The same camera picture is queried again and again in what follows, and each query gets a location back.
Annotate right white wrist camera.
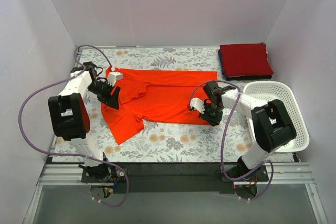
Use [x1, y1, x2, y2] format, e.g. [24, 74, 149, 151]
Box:
[188, 98, 205, 114]

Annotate folded blue t-shirt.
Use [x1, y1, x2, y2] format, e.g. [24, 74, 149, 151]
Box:
[217, 49, 226, 77]

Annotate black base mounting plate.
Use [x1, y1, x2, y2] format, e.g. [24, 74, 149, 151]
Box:
[80, 161, 270, 194]

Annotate orange t-shirt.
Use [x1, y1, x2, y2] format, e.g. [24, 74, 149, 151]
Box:
[101, 68, 217, 144]

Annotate floral patterned table mat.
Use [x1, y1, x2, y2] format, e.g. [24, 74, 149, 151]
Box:
[79, 47, 252, 163]

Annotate white perforated plastic basket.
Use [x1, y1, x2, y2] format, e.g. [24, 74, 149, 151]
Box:
[243, 81, 310, 153]

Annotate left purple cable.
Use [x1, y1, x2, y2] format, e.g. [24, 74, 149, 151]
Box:
[18, 44, 130, 207]

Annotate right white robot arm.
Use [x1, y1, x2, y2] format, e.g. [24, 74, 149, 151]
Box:
[190, 80, 297, 181]

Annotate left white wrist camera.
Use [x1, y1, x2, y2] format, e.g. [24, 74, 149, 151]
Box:
[106, 69, 123, 87]

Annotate aluminium frame rail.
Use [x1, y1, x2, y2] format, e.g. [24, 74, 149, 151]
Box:
[24, 162, 328, 223]

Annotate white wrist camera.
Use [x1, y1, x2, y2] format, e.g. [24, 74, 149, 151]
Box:
[188, 98, 205, 114]
[106, 69, 123, 87]

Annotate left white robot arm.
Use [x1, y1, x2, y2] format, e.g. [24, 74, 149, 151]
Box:
[48, 61, 123, 182]

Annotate folded dark red t-shirt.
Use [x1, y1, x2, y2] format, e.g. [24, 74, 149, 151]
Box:
[219, 43, 274, 77]

